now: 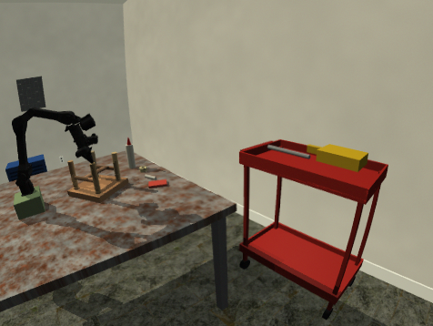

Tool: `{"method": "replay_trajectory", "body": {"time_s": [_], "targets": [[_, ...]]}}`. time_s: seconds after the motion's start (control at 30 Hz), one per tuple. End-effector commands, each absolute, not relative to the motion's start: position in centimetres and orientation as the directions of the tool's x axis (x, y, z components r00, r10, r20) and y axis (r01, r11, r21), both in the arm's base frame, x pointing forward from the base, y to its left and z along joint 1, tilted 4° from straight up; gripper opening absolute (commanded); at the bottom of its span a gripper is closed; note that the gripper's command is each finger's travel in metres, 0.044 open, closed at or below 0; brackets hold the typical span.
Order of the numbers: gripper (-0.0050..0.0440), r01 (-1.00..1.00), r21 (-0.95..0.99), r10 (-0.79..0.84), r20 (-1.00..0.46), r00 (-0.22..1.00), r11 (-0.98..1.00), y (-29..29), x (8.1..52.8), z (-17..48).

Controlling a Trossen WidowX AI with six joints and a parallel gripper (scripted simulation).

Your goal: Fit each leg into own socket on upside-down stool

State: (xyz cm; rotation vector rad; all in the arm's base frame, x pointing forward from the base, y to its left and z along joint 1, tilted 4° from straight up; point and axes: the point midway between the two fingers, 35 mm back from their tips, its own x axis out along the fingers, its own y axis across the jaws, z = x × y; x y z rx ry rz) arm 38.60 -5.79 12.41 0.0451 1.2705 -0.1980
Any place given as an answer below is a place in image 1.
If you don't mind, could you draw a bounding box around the red flat block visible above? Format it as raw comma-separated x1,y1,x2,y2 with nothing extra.
148,179,167,188

